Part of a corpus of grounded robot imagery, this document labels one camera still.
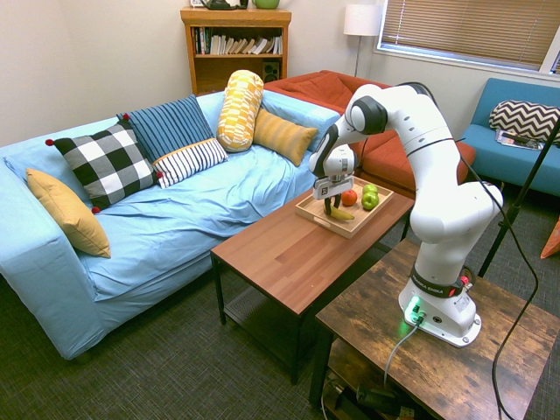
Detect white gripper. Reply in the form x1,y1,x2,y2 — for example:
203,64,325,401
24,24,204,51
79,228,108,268
311,173,355,216

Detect yellow banana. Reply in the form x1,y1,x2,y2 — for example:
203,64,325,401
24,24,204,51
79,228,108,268
325,205,356,221

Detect light wooden tray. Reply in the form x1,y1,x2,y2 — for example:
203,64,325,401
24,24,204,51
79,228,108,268
294,176,395,241

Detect rust red sofa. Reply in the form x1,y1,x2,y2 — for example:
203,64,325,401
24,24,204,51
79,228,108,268
263,69,477,200

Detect mustard ribbed pillow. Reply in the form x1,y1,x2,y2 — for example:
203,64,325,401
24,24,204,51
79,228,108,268
252,108,319,168

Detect yellow white patterned bolster pillow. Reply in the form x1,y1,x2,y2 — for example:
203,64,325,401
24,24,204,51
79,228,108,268
215,69,265,154

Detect small black speaker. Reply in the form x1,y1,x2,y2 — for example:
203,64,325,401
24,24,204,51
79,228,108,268
262,60,282,84

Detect white navy striped pillow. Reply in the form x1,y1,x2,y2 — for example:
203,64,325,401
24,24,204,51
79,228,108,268
151,137,230,190

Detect light blue covered sofa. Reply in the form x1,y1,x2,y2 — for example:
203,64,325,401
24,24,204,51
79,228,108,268
0,89,342,361

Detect teal blue couch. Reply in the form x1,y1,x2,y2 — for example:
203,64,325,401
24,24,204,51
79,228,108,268
458,77,560,199

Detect blue striped pillow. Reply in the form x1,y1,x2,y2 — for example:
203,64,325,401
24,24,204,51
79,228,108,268
115,94,217,165

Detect row of paperback books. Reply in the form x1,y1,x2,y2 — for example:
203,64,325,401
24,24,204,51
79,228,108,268
193,26,284,56

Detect white shade floor lamp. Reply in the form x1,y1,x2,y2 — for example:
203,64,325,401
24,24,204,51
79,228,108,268
342,3,384,79

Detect rustic dark wood stand table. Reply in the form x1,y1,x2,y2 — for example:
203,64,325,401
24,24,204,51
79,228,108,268
308,238,560,420

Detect stack of magazines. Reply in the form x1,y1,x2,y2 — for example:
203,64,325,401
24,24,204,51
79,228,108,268
494,129,546,152

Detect black equipment under table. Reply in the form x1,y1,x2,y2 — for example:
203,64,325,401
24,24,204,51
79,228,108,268
321,375,417,420

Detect wooden bookshelf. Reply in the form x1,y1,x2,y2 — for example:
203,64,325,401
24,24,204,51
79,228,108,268
179,6,293,97

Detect black white chevron pillow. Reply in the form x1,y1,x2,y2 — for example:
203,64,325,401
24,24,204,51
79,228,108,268
488,99,560,146

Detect wooden window blinds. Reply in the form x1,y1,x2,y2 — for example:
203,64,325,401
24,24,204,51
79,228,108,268
378,0,560,74

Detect orange cushion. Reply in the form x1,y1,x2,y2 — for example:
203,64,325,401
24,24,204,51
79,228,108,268
540,216,560,261

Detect black white checkered pillow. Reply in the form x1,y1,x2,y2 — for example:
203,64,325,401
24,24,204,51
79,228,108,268
45,113,165,215

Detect plain mustard yellow pillow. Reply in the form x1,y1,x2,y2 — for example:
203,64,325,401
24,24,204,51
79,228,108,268
25,168,112,259

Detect wooden coffee table black frame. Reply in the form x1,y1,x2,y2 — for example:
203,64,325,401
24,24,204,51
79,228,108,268
209,174,416,386

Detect grey base cable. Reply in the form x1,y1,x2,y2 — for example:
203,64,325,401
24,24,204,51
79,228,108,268
382,322,422,389

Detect black camera stand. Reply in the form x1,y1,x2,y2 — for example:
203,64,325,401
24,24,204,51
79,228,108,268
477,126,560,279

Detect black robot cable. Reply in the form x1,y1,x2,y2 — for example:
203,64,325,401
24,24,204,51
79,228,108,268
395,80,540,420

